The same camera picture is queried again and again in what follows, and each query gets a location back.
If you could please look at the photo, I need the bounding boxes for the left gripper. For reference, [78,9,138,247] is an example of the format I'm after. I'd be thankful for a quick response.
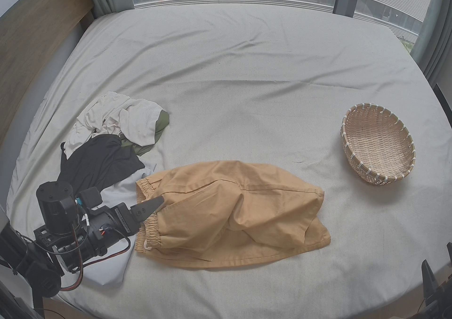
[86,196,165,252]

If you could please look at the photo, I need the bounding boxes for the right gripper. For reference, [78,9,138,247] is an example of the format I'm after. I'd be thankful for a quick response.
[421,241,452,319]

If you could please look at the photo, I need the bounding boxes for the tan shorts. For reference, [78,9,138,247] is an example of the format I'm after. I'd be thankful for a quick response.
[134,160,332,270]

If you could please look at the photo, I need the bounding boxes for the round woven basket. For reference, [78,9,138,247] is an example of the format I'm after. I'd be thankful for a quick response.
[340,102,416,187]

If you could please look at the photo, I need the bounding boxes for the bed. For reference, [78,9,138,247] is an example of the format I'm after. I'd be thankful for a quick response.
[0,0,452,319]

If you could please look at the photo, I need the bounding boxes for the pile of clothes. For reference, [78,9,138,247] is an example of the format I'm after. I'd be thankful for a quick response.
[57,91,171,287]

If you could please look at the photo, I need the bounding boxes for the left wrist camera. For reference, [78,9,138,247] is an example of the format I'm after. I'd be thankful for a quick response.
[77,187,104,210]

